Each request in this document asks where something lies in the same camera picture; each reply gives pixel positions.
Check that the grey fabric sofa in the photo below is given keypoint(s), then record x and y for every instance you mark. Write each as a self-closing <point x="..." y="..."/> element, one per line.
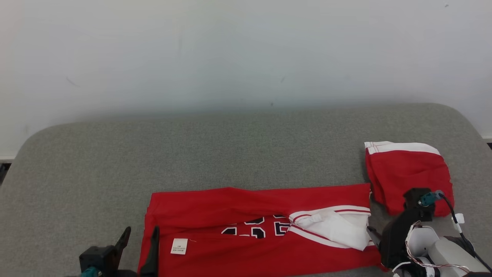
<point x="230" y="154"/>

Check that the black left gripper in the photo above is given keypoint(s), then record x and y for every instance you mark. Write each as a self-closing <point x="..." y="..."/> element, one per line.
<point x="127" y="274"/>

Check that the red shorts white stripe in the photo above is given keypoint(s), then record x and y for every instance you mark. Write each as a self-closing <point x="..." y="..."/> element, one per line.
<point x="403" y="173"/>

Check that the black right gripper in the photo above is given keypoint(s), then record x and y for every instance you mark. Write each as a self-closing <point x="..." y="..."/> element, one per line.
<point x="396" y="242"/>

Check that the red basketball jersey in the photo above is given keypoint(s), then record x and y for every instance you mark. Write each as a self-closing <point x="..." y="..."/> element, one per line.
<point x="238" y="254"/>

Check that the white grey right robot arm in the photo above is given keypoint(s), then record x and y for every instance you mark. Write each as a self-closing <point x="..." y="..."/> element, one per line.
<point x="449" y="254"/>

